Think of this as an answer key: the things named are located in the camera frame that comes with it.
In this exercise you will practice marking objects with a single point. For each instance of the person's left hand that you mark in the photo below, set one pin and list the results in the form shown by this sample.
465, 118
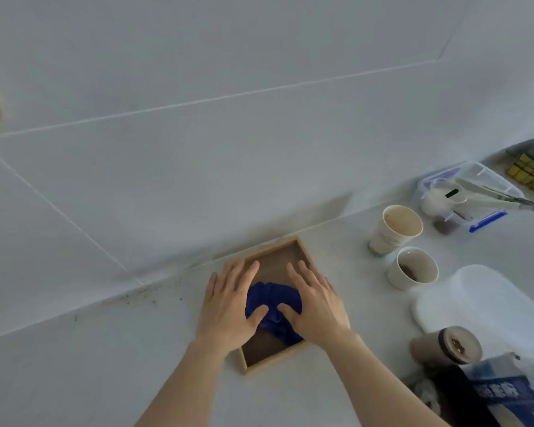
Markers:
224, 313

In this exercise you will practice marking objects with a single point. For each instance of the white plastic tongs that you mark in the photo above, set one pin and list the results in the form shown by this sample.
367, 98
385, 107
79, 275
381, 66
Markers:
480, 187

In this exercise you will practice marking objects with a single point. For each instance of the yellow green packet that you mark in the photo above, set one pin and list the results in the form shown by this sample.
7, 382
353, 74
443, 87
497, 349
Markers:
531, 171

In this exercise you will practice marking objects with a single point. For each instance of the person's left forearm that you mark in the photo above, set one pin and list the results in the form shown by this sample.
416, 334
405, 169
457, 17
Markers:
184, 386

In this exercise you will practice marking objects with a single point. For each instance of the white plastic lid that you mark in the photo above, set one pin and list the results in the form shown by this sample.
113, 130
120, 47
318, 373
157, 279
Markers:
480, 302

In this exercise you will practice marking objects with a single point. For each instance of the person's right hand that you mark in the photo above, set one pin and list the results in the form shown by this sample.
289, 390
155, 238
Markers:
322, 311

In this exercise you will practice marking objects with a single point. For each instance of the wooden tray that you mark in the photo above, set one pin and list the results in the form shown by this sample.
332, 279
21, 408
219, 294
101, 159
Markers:
260, 349

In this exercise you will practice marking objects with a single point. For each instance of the plain white paper cup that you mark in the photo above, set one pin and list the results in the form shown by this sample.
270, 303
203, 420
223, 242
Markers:
398, 276

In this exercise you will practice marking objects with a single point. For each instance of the clear container with blue clips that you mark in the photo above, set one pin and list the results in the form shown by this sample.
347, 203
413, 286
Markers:
480, 170

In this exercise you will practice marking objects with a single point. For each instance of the printed paper cup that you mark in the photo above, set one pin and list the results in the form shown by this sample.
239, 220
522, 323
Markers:
384, 242

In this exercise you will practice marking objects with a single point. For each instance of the person's right forearm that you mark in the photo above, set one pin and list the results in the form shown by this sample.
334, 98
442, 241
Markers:
374, 386

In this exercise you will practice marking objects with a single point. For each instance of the white plastic scoop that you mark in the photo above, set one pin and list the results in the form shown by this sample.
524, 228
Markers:
436, 200

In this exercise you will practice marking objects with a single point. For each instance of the blue microfibre cloth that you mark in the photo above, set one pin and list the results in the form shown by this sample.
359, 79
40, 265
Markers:
271, 297

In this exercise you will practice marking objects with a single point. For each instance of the blue and white bag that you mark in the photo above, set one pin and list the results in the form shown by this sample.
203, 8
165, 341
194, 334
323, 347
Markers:
509, 392

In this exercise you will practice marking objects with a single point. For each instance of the brown tumbler with lid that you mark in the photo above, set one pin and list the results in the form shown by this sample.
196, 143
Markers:
427, 347

